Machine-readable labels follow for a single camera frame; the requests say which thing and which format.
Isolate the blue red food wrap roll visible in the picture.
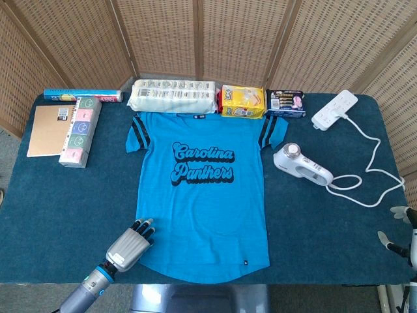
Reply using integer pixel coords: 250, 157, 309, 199
43, 87, 124, 103

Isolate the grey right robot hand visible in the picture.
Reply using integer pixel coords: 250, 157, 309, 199
377, 205, 417, 267

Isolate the pastel pocket tissue multipack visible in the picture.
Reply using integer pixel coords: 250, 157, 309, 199
58, 97, 102, 169

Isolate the brown kraft notebook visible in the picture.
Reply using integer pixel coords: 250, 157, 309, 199
26, 104, 76, 158

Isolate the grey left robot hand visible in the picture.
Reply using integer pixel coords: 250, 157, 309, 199
106, 217, 156, 272

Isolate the blue Carolina Panthers T-shirt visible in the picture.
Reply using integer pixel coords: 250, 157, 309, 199
125, 112, 289, 284

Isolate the wicker folding screen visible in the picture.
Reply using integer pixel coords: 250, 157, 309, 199
0, 0, 417, 177

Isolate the white toilet paper pack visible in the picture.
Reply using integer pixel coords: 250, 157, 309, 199
126, 79, 218, 114

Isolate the white power strip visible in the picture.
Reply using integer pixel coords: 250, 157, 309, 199
311, 90, 359, 132

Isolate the grey robot torso base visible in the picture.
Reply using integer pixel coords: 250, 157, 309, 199
130, 283, 271, 313

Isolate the teal carpet table cover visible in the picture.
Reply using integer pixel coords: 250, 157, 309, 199
0, 93, 414, 286

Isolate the yellow Lipo biscuit bag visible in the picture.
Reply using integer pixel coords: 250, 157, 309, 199
217, 84, 265, 120

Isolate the white power cable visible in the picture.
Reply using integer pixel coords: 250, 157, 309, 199
326, 106, 407, 208

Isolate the dark blue sanitary pad pack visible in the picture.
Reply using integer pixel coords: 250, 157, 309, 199
264, 88, 307, 118

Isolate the white handheld garment steamer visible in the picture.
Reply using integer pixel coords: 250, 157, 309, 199
272, 142, 334, 188

